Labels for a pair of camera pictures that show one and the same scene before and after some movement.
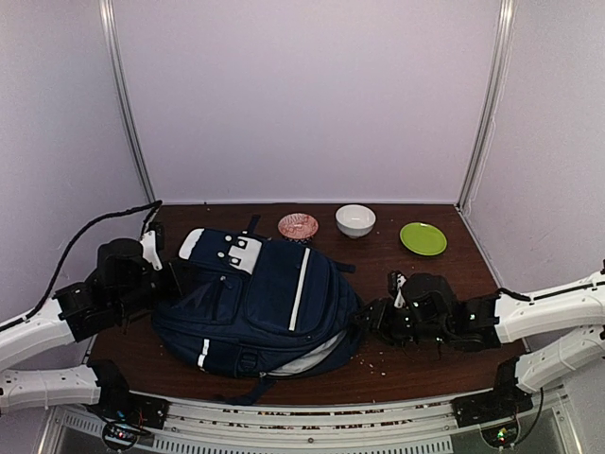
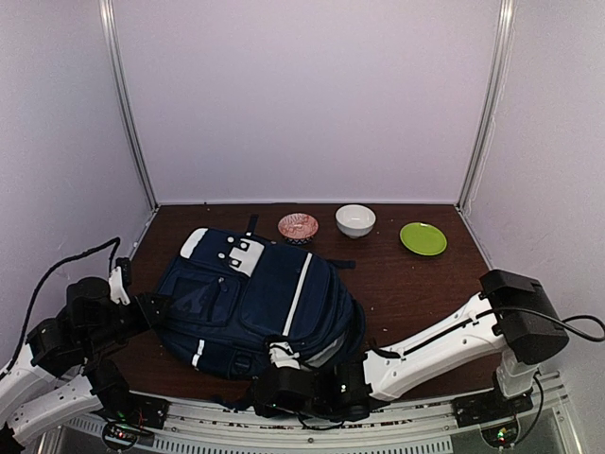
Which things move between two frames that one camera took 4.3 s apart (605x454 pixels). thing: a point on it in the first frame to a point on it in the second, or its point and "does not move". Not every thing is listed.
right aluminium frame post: x=491 y=104 does not move
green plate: x=423 y=238 does not move
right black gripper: x=379 y=321 to x=265 y=410
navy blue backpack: x=247 y=305 does not move
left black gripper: x=176 y=286 to x=147 y=309
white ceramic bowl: x=354 y=220 does not move
